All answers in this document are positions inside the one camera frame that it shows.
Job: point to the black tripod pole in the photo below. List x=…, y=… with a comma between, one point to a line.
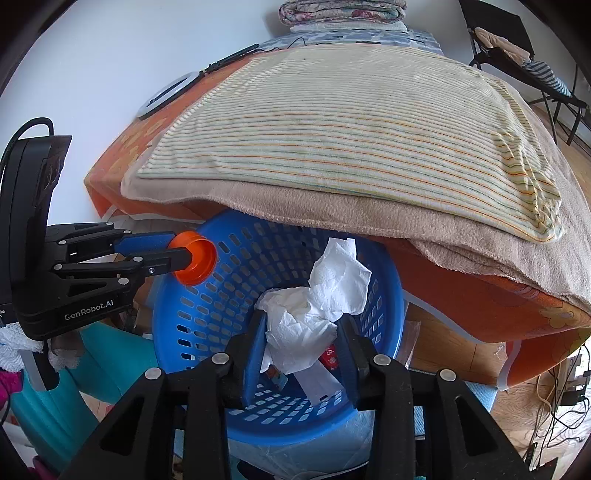
x=231, y=59

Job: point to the teal garment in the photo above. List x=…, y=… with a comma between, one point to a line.
x=60, y=415

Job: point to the brown cardboard box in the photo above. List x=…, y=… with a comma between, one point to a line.
x=138, y=318

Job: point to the folded floral quilt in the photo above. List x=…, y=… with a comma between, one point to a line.
x=341, y=10

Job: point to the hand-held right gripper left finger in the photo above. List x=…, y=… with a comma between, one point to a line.
x=255, y=364

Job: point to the black folding chair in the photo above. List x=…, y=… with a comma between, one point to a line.
x=494, y=18

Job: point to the striped grey cloth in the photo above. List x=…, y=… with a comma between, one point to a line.
x=547, y=76

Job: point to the white tissue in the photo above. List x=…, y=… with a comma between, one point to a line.
x=323, y=295

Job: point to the orange bottle cap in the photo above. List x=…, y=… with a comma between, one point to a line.
x=198, y=261

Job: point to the colourful striped wrapper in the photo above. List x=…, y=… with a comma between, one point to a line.
x=278, y=378

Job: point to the blue patterned pillow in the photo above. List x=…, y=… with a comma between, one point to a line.
x=415, y=39

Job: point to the beige cloth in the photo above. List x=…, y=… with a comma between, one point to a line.
x=501, y=44

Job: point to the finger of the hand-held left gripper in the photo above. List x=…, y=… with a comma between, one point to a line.
x=147, y=241
x=175, y=258

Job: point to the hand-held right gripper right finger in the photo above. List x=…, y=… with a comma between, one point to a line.
x=347, y=364

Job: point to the person's left hand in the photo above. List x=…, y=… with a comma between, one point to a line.
x=14, y=350

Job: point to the beige fleece blanket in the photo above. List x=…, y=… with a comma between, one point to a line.
x=323, y=207

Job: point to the blue plastic basket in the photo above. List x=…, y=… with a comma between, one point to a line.
x=258, y=267

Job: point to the magenta cloth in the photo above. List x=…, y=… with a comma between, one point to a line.
x=8, y=387

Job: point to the orange floral bed sheet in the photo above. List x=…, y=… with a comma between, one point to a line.
x=461, y=300

